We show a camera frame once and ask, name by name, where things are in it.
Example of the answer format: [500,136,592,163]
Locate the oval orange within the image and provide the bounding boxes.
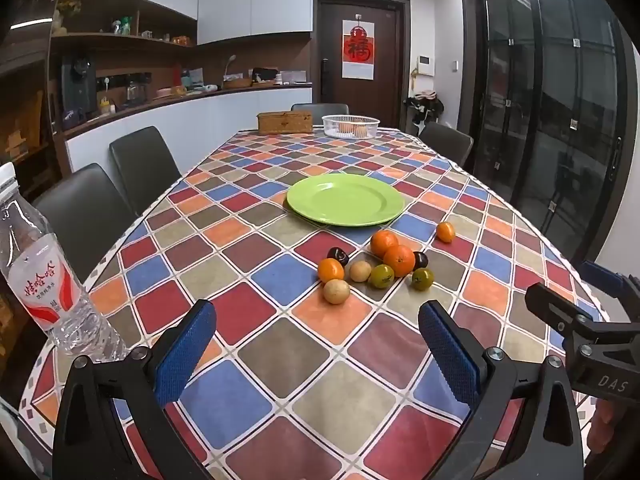
[370,230,399,257]

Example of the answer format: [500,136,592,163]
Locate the dark brown door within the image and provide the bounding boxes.
[314,0,412,132]

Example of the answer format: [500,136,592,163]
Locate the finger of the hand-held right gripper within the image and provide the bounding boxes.
[581,260,640,307]
[525,282,640,350]

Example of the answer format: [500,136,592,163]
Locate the green plate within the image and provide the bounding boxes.
[286,173,405,227]

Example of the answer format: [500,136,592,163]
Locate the large tan longan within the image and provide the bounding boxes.
[323,279,351,305]

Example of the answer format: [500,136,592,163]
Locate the large orange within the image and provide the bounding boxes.
[383,244,416,278]

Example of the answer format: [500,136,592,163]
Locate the wooden shelf cabinet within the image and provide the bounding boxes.
[0,0,313,181]

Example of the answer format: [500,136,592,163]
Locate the colourful checkered tablecloth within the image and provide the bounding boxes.
[17,127,613,480]

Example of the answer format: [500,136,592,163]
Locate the black water dispenser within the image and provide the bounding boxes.
[61,52,98,116]

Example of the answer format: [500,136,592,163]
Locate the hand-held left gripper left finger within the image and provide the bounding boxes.
[52,299,217,480]

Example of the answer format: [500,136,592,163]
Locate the pile of bags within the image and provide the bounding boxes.
[404,90,445,128]

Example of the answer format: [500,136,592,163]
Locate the white plastic basket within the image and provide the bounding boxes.
[321,114,381,139]

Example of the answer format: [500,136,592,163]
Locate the person's right hand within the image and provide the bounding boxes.
[587,399,640,462]

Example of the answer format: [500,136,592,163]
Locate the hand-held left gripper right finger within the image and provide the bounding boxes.
[418,301,586,480]

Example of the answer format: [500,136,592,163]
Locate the black framed glass doors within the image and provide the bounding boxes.
[461,0,632,281]

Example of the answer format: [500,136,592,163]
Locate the dark grey chair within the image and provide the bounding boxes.
[419,121,474,168]
[109,126,182,217]
[32,162,138,281]
[291,103,350,117]

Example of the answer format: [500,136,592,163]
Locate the medium round orange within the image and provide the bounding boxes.
[318,257,345,284]

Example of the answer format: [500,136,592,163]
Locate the clear plastic water bottle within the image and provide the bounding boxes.
[0,162,130,363]

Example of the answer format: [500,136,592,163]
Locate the red and white door poster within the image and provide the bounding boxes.
[342,12,375,81]

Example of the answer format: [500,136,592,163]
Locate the woven brown box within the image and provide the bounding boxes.
[257,111,314,135]

